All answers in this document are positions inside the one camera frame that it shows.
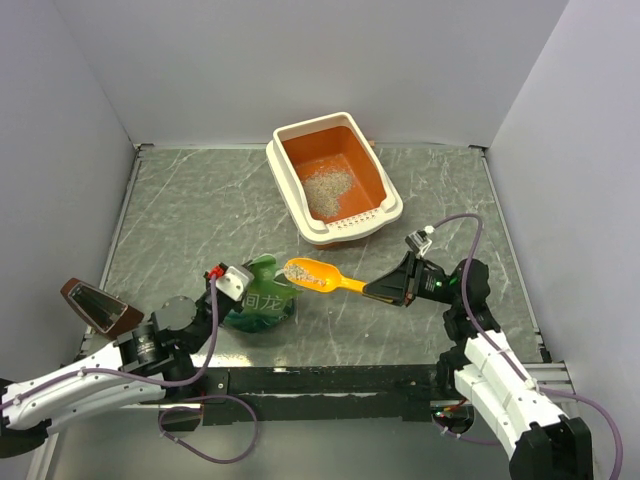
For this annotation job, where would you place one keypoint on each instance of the brown black side object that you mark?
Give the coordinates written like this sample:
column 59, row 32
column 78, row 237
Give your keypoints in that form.
column 106, row 314

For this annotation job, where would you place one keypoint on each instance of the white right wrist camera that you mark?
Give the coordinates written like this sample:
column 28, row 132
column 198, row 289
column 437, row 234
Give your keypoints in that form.
column 419, row 241

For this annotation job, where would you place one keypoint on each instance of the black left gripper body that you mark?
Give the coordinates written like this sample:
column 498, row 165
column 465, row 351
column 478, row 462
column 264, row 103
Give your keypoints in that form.
column 205, row 303

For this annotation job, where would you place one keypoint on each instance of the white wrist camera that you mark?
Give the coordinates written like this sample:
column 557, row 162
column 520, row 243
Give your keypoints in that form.
column 419, row 241
column 233, row 281

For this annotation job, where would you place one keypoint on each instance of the yellow plastic litter scoop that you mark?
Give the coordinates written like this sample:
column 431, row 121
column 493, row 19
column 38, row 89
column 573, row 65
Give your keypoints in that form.
column 319, row 276

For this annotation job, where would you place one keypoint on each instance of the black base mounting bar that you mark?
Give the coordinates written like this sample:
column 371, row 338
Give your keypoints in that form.
column 407, row 392

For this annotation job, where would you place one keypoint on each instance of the green cat litter bag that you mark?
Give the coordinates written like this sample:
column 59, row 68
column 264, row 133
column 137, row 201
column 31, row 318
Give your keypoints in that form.
column 270, row 300

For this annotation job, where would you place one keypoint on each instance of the orange and cream litter box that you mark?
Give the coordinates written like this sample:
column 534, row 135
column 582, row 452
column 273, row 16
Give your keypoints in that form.
column 333, row 141

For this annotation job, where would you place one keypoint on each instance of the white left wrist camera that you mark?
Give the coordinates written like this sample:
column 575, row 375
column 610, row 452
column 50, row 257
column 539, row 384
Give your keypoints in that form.
column 233, row 281

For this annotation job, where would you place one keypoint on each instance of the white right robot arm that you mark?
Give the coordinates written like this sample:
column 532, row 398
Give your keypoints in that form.
column 540, row 440

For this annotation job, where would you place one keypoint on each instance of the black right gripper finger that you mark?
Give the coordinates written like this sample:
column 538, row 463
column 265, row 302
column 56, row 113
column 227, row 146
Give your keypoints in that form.
column 396, row 281
column 387, row 292

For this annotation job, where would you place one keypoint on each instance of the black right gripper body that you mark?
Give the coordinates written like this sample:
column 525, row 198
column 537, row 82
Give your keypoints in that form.
column 433, row 285

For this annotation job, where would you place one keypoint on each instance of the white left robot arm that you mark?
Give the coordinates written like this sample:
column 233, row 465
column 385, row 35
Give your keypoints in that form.
column 151, row 362

